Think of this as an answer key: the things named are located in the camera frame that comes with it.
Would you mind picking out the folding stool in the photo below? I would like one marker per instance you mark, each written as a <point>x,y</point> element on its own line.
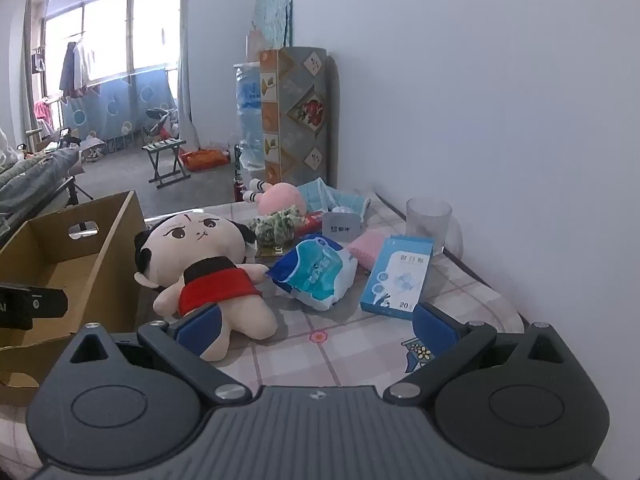
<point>162,146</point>

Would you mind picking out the pink sponge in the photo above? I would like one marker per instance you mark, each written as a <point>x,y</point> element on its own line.
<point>367,250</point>

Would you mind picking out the blue circle-print curtain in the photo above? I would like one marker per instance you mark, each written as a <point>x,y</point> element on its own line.
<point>130,100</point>

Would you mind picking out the blue mask box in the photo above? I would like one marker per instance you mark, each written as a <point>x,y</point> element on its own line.
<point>395,275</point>

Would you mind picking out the large window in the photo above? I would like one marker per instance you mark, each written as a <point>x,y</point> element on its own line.
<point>150,30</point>

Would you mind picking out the checked tablecloth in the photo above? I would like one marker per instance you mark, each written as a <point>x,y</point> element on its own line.
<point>350,350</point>

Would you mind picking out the black-haired plush doll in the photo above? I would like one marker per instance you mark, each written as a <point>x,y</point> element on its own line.
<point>200,237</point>

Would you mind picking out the gold box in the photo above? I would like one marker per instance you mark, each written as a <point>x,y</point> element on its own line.
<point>272,250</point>

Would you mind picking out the large blue water jug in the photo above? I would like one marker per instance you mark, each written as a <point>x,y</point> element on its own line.
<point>248,110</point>

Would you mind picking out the orange bag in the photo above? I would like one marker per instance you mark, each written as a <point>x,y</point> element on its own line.
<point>205,159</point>

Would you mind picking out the green white scrunchie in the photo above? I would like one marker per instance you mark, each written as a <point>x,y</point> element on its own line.
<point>275,227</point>

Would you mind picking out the hanging clothes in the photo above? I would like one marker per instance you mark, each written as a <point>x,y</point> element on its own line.
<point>72,70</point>

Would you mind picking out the small bicycle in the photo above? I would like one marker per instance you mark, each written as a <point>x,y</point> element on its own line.
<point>162,125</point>

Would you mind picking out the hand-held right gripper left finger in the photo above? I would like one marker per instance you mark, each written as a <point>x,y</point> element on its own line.
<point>202,331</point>

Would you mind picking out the brown cardboard box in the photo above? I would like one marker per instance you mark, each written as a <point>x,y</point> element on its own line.
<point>115,260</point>

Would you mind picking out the small grey packet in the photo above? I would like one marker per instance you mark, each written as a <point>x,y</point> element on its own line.
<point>340,225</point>

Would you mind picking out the blue patterned wall cloth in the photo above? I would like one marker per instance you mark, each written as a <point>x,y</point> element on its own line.
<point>275,5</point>

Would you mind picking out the grey curtain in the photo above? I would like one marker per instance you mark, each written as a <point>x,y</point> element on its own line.
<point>186,85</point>

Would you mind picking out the rolled patterned mat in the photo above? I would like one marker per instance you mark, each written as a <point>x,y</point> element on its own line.
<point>305,110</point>

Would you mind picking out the pink plush toy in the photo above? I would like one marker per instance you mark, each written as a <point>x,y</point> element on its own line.
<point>280,197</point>

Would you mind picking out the grey blanket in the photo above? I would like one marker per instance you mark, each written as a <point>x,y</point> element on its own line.
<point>35,175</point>

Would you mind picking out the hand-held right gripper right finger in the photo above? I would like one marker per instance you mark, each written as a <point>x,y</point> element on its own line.
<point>434,329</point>

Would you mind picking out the black tripod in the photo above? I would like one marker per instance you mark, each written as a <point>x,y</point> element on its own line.
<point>75,190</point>

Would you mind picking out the red packet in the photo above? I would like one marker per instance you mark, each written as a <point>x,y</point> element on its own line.
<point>312,221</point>

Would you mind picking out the clear glass cup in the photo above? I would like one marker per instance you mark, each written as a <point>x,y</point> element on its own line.
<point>425,225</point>

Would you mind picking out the light blue towel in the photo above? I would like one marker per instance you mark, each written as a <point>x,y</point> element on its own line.
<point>320,192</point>

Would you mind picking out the blue white tissue pack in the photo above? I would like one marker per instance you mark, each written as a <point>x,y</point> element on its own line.
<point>315,270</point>

